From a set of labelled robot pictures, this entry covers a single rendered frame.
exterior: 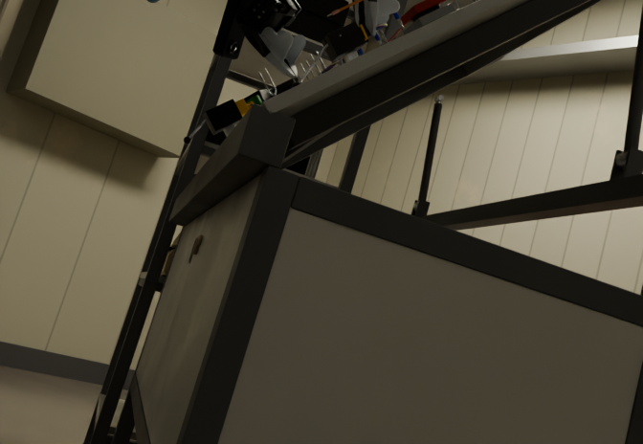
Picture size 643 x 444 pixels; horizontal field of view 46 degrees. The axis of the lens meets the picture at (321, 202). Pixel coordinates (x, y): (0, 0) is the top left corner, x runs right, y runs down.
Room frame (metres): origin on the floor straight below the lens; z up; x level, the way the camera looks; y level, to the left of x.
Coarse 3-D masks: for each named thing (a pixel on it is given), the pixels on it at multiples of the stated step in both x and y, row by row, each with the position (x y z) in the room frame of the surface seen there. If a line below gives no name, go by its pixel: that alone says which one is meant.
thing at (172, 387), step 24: (240, 192) 1.06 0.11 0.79; (216, 216) 1.27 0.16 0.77; (240, 216) 0.98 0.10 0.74; (216, 240) 1.16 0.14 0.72; (192, 264) 1.42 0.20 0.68; (216, 264) 1.07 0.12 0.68; (192, 288) 1.28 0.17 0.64; (216, 288) 0.99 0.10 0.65; (192, 312) 1.17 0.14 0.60; (216, 312) 0.93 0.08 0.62; (168, 336) 1.43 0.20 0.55; (192, 336) 1.08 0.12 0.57; (168, 360) 1.29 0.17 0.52; (192, 360) 1.00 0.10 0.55; (168, 384) 1.18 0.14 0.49; (192, 384) 0.94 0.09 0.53; (144, 408) 1.44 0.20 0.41; (168, 408) 1.09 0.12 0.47; (168, 432) 1.01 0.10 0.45
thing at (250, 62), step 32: (224, 64) 2.06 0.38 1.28; (256, 64) 2.47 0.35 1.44; (320, 64) 2.28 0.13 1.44; (192, 128) 2.60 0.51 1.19; (192, 160) 2.06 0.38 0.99; (320, 160) 2.71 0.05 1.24; (352, 160) 2.16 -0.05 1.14; (160, 224) 2.60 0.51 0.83; (160, 256) 2.06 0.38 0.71; (160, 288) 2.07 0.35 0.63; (128, 320) 2.60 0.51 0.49; (128, 352) 2.06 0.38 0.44; (96, 416) 2.37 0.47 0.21
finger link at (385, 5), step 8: (384, 0) 1.18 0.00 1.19; (392, 0) 1.19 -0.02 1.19; (368, 8) 1.17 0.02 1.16; (376, 8) 1.17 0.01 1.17; (384, 8) 1.18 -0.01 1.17; (392, 8) 1.19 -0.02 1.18; (368, 16) 1.18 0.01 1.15; (376, 16) 1.18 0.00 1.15; (368, 24) 1.19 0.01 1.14; (376, 24) 1.18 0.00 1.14
